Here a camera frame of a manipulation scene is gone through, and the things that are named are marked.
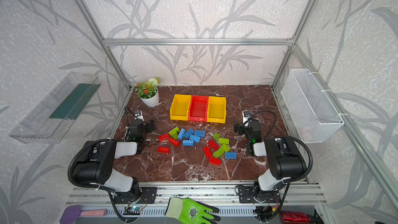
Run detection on white wire mesh basket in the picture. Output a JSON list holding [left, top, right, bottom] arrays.
[[281, 68, 344, 143]]

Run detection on red lego brick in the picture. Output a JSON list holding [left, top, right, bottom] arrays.
[[158, 147, 170, 154], [158, 133, 170, 142], [169, 138, 180, 147], [209, 157, 221, 166], [208, 140, 219, 151], [203, 146, 212, 158]]

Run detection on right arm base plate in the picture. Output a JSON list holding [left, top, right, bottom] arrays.
[[235, 185, 281, 204]]

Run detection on yellow plastic bin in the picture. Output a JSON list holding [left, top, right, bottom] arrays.
[[170, 94, 192, 121], [207, 96, 227, 124]]

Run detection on right yellow plastic bin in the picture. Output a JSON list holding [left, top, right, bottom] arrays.
[[207, 96, 227, 124]]

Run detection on red lego brick bottom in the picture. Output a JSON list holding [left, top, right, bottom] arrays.
[[209, 157, 221, 166]]

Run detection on left yellow plastic bin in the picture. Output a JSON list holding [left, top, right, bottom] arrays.
[[170, 94, 192, 121]]

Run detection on blue lego brick lower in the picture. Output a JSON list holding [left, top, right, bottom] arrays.
[[182, 140, 194, 146]]

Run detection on blue lego brick leftmost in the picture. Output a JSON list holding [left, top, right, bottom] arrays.
[[178, 128, 186, 140]]

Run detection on red metallic tool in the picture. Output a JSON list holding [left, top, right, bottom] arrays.
[[279, 211, 324, 224]]

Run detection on blue lego brick centre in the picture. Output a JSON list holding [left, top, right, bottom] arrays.
[[189, 135, 201, 143]]

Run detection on blue lego brick upper right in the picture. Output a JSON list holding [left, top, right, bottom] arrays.
[[194, 131, 205, 138]]

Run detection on potted plant white pot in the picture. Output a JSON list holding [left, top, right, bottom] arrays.
[[134, 77, 160, 107]]

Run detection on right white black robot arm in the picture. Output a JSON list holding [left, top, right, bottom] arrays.
[[234, 120, 314, 204]]

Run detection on blue lego brick far right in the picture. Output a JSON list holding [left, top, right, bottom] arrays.
[[224, 152, 237, 160]]

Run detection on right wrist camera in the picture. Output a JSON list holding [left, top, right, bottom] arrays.
[[242, 111, 251, 126]]

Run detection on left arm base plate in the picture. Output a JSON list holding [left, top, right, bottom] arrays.
[[114, 187, 158, 204]]

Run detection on green work glove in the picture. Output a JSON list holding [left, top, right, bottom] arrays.
[[165, 197, 221, 224]]

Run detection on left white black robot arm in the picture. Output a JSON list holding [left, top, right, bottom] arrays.
[[67, 119, 157, 204]]

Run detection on red plastic bin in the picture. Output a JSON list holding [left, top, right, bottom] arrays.
[[188, 95, 209, 122]]

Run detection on clear acrylic wall shelf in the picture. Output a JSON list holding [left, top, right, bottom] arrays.
[[9, 72, 101, 144]]

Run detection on blue lego brick tilted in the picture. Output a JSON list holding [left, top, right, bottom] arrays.
[[183, 129, 194, 140]]

